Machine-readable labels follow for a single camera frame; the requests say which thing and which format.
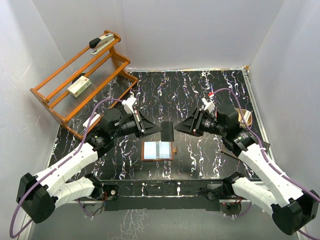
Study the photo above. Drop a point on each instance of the white staples box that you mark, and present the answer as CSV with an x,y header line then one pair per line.
x,y
79,86

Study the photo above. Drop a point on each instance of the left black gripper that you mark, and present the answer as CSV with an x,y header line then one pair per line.
x,y
148,126

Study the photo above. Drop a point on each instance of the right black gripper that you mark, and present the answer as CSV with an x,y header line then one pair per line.
x,y
193,122

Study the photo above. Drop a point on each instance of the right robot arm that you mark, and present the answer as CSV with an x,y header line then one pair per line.
x,y
290,207

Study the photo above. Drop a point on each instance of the black and beige stapler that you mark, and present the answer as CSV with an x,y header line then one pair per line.
x,y
100,43

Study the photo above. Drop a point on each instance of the orange wooden shelf rack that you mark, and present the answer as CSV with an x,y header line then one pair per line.
x,y
109,79

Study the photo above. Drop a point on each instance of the silver card in tray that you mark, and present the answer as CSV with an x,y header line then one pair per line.
x,y
248,117

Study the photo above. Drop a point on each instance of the beige oval tray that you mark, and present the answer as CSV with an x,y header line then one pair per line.
x,y
241,122

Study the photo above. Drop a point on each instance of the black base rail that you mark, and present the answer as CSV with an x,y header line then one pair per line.
x,y
163,194

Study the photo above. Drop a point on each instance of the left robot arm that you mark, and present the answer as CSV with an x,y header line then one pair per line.
x,y
40,194

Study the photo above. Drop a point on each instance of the small white box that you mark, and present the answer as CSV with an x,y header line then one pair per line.
x,y
91,121

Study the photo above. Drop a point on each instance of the brown leather card holder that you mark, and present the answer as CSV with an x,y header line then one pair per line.
x,y
157,151

